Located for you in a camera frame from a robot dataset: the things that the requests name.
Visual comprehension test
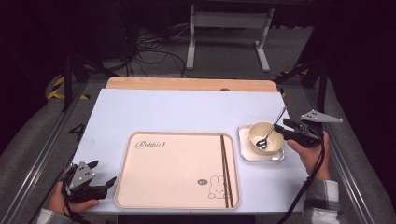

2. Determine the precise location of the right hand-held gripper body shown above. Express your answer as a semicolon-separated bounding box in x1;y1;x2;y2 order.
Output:
281;109;344;148

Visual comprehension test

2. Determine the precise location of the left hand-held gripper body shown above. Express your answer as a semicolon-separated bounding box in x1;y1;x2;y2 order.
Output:
62;161;109;204

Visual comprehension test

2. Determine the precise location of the cream bowl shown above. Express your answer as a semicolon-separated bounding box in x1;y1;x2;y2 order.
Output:
248;120;285;156

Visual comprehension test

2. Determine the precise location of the metal spoon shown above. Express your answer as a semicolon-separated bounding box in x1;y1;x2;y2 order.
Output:
255;106;288;149

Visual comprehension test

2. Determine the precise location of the beige rabbit print tray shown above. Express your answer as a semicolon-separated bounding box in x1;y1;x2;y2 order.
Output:
113;131;241;210

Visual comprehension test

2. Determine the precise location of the person's right hand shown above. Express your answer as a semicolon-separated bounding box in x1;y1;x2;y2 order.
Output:
287;131;332;181

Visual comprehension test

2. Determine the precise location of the person's left hand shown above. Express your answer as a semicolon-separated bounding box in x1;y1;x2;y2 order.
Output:
47;181;101;215

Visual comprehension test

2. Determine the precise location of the white square plate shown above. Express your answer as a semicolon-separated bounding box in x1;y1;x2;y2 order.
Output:
238;124;286;162

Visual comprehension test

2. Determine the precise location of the black tripod stand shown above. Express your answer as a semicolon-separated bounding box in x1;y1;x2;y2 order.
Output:
274;55;329;118
60;52;120;113

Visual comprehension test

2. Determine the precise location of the wooden table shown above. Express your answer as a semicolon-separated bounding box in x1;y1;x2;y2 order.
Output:
106;77;278;93

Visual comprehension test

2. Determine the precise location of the white metal stand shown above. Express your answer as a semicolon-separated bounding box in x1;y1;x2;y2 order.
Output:
185;4;276;73

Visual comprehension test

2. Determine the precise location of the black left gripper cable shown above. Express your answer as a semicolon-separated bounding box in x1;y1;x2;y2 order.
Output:
61;175;92;224

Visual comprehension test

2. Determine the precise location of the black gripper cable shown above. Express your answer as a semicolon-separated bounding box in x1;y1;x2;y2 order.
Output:
276;123;327;224
61;175;92;224

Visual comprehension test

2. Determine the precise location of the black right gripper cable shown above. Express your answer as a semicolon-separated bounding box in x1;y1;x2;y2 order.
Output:
276;123;327;224

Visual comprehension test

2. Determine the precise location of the aluminium frame rail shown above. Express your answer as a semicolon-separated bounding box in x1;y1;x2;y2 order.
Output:
303;88;376;224
0;83;89;224

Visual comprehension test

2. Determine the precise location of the bundle of black cables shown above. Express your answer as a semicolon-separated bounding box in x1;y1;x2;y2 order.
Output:
122;24;190;78

